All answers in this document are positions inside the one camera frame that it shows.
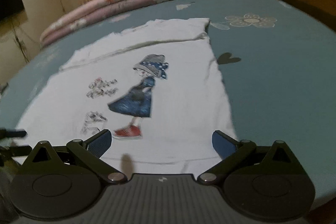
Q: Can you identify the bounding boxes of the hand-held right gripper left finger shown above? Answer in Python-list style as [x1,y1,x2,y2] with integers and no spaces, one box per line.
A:
[23,129,127,185]

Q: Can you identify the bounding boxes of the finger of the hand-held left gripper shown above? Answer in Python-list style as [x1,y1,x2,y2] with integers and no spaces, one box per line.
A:
[0,145,32,159]
[0,128,28,139]

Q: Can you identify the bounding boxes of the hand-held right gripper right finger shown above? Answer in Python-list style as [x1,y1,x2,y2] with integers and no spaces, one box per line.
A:
[197,131,303,185]

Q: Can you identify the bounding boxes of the white printed t-shirt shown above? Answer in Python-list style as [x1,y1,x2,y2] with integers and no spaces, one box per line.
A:
[14,18,238,174]

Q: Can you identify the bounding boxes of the purple floral quilt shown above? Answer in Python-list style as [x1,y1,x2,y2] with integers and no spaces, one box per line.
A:
[39,0,205,47]

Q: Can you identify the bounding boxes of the black wall cables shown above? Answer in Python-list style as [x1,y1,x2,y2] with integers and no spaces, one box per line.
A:
[8,17,34,64]

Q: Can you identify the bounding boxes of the black wall television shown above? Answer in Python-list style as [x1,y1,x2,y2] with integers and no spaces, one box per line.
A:
[0,0,24,21]

